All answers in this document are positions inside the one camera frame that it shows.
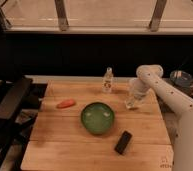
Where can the green bowl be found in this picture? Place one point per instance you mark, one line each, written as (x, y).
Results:
(97, 118)

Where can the blue round dish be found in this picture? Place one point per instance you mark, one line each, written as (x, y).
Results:
(181, 78)

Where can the black office chair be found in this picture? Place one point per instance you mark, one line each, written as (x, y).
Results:
(10, 108)

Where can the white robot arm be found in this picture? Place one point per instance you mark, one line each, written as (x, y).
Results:
(150, 77)

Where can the white sponge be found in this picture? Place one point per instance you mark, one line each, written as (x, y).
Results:
(131, 105)

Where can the orange carrot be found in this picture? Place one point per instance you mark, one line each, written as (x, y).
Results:
(66, 103)

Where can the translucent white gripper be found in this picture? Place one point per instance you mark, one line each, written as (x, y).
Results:
(136, 97)

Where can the clear spray bottle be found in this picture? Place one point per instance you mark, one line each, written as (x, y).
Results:
(108, 80)

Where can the black phone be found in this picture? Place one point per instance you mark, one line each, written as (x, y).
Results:
(123, 142)

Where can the clear plastic cup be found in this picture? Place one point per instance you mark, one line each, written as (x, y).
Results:
(132, 86)

